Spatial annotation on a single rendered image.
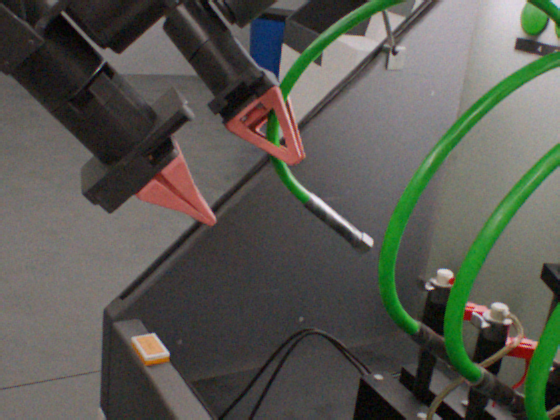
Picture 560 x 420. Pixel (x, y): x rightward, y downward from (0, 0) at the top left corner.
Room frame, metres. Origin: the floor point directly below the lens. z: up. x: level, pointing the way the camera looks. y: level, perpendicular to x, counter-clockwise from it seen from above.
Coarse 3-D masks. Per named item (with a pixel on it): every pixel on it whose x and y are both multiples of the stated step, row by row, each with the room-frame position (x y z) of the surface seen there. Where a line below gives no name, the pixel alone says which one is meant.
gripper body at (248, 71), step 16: (224, 32) 0.80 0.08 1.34; (208, 48) 0.79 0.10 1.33; (224, 48) 0.79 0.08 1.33; (240, 48) 0.80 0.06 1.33; (192, 64) 0.80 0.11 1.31; (208, 64) 0.78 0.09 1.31; (224, 64) 0.78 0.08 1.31; (240, 64) 0.78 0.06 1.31; (208, 80) 0.79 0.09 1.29; (224, 80) 0.78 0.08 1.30; (240, 80) 0.75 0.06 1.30; (256, 80) 0.75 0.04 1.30; (224, 96) 0.75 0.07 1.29; (240, 96) 0.79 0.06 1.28
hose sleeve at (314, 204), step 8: (312, 200) 0.78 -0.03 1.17; (320, 200) 0.79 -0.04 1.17; (312, 208) 0.78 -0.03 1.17; (320, 208) 0.78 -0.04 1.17; (328, 208) 0.79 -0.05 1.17; (320, 216) 0.78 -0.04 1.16; (328, 216) 0.78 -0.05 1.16; (336, 216) 0.79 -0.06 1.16; (328, 224) 0.79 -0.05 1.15; (336, 224) 0.78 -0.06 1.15; (344, 224) 0.79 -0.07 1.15; (336, 232) 0.79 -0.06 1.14; (344, 232) 0.79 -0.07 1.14; (352, 232) 0.79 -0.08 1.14; (360, 232) 0.80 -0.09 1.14; (352, 240) 0.79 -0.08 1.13
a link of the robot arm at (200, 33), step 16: (192, 0) 0.81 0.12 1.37; (208, 0) 0.85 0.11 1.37; (176, 16) 0.80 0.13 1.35; (192, 16) 0.80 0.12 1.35; (208, 16) 0.80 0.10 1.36; (224, 16) 0.84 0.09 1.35; (176, 32) 0.80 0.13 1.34; (192, 32) 0.79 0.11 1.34; (208, 32) 0.79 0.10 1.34; (192, 48) 0.79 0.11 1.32
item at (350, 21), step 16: (384, 0) 0.79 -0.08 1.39; (400, 0) 0.79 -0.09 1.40; (528, 0) 0.82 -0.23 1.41; (544, 0) 0.82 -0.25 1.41; (352, 16) 0.78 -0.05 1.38; (368, 16) 0.79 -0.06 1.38; (336, 32) 0.78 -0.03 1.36; (320, 48) 0.78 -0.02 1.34; (304, 64) 0.78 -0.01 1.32; (288, 80) 0.77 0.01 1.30; (272, 112) 0.77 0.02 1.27; (272, 128) 0.77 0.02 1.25; (272, 160) 0.78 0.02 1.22; (288, 176) 0.78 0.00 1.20; (304, 192) 0.78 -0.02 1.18
